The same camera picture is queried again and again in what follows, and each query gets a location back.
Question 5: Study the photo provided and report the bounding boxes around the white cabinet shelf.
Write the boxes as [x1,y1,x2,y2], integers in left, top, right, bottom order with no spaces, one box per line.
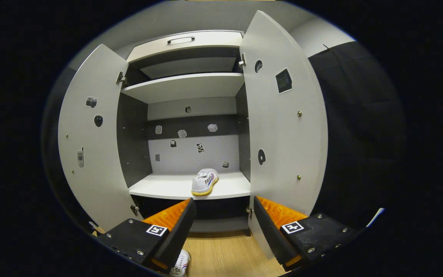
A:
[140,57,238,80]
[128,171,251,200]
[121,72,245,104]

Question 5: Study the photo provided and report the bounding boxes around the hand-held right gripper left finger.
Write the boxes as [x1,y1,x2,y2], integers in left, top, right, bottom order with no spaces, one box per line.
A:
[98,198,198,274]

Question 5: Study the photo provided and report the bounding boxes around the white striped shoe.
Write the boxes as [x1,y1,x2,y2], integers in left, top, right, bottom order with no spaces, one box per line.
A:
[191,168,220,197]
[169,249,191,277]

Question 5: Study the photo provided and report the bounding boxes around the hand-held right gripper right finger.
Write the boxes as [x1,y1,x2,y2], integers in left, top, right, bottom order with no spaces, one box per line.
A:
[253,196,360,272]

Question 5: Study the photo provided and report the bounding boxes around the black backdrop cloth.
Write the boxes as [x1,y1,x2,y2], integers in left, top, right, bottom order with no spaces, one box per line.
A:
[41,40,406,235]

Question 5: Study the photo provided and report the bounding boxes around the white cabinet drawer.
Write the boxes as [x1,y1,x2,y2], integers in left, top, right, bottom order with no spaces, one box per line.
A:
[126,30,244,63]

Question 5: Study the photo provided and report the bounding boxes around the white shoe cabinet door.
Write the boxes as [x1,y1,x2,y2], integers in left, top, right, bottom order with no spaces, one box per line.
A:
[239,10,328,260]
[57,43,144,231]

